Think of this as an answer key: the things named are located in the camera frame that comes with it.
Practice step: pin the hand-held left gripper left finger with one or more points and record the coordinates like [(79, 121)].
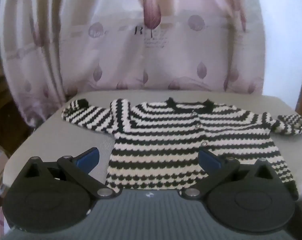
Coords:
[(87, 160)]

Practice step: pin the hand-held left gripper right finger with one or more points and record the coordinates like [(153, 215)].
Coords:
[(210, 162)]

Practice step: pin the black white striped knit sweater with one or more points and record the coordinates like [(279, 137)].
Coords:
[(153, 155)]

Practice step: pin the dark wooden furniture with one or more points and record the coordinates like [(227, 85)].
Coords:
[(8, 120)]

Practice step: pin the pink leaf print curtain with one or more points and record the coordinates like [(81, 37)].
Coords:
[(116, 55)]

